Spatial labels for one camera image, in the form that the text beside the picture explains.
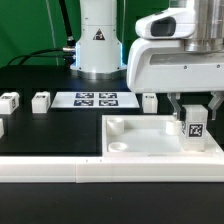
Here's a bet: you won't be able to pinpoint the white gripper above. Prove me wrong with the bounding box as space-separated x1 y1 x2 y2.
127 8 224 120

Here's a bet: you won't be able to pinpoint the white square tabletop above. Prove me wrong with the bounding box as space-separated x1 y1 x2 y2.
102 115 224 157

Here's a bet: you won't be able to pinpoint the white L-shaped fence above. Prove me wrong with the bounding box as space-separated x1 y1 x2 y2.
0 133 224 184

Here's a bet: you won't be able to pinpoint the white marker plate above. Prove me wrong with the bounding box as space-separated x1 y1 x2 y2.
51 92 139 108

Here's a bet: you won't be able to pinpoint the white block left edge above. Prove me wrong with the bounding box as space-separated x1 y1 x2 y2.
0 118 4 139

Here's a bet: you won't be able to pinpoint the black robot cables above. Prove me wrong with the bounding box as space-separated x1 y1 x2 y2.
6 0 77 67

